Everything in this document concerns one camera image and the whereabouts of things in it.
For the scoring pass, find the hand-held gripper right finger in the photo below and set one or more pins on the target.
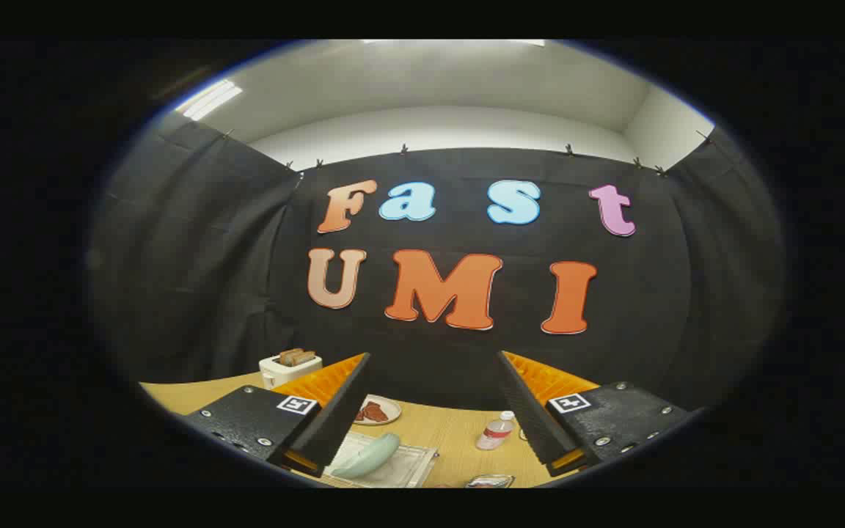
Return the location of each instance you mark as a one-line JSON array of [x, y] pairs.
[[529, 411]]

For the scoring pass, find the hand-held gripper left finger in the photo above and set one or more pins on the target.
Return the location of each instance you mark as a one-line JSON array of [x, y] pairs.
[[345, 403]]

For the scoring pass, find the pale green plate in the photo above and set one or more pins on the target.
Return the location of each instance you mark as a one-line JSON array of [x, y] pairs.
[[371, 456]]

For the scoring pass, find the white plate with meat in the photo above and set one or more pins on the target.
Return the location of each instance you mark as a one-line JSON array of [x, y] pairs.
[[391, 407]]

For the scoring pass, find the red meat piece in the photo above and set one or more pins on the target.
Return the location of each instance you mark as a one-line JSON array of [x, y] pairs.
[[375, 414]]

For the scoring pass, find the clear plastic water bottle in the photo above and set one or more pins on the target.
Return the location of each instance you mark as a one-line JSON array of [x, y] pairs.
[[494, 434]]

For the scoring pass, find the brown toast slice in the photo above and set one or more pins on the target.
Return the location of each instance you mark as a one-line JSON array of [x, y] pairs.
[[290, 356], [305, 358]]

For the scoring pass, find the white toaster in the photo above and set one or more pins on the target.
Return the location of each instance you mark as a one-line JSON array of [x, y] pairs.
[[276, 372]]

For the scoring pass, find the ceiling light panel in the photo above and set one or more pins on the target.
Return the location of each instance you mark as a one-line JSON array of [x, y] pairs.
[[210, 100]]

